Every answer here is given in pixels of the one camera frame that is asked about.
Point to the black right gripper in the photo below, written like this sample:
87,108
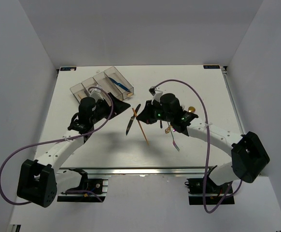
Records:
146,116

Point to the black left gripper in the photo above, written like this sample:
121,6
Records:
119,107

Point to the black table knife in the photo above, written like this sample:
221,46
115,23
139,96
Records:
132,119

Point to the rainbow gold spoon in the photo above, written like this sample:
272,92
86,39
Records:
191,109

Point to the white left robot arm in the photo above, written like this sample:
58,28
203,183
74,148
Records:
39,181

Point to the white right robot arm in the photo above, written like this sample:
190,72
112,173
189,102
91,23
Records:
248,155

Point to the ornate gold fork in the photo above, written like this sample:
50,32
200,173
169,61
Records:
168,129

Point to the iridescent rainbow fork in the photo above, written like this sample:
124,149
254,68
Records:
173,141

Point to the blue handled knife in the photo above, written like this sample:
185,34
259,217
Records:
119,85

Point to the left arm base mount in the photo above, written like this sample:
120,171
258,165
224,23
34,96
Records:
78,186

